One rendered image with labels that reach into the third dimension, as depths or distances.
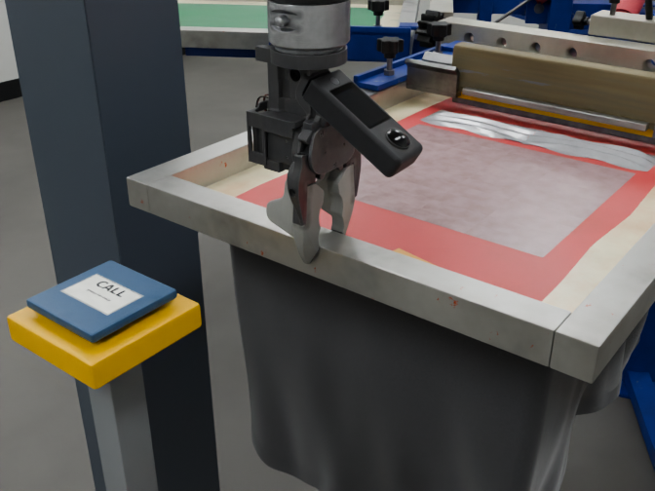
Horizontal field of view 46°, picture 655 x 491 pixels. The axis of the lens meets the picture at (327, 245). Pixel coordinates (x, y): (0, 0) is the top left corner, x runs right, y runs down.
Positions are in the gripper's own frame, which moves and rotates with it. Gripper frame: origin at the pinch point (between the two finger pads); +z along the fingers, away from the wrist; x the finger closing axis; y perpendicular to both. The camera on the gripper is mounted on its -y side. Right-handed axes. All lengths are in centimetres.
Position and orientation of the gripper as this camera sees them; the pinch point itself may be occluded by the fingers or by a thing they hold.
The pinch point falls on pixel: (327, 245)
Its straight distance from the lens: 79.6
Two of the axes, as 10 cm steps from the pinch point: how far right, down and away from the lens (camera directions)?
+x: -6.1, 3.6, -7.0
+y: -7.9, -2.8, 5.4
